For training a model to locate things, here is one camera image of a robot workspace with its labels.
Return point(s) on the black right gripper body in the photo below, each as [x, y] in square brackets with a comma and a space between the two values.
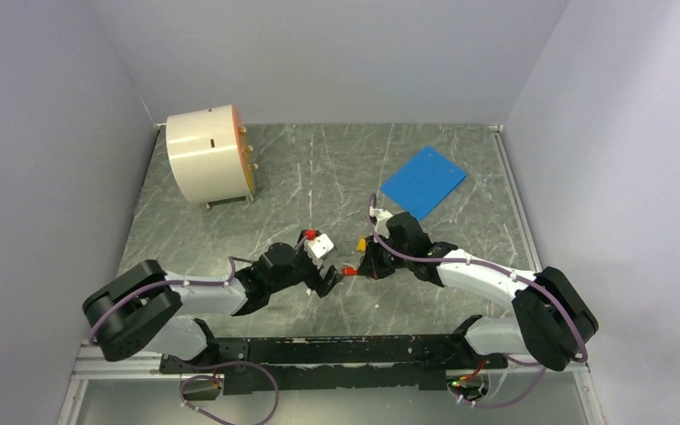
[383, 261]

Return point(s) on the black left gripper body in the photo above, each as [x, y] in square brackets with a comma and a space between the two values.
[305, 269]

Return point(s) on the yellow key tag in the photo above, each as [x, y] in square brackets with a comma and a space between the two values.
[361, 246]

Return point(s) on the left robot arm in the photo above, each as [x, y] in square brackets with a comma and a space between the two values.
[148, 309]

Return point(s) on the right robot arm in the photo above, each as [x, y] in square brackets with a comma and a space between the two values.
[548, 320]

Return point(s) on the blue square mat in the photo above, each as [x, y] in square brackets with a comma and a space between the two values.
[423, 182]

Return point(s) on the cream cylindrical drum device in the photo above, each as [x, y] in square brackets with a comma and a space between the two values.
[210, 155]

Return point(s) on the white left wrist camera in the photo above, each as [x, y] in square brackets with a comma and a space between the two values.
[319, 247]

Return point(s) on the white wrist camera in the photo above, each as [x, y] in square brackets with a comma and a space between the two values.
[319, 247]
[380, 219]

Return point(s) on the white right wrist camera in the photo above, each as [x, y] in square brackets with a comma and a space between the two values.
[380, 219]

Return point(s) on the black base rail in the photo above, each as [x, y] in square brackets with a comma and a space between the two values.
[328, 362]

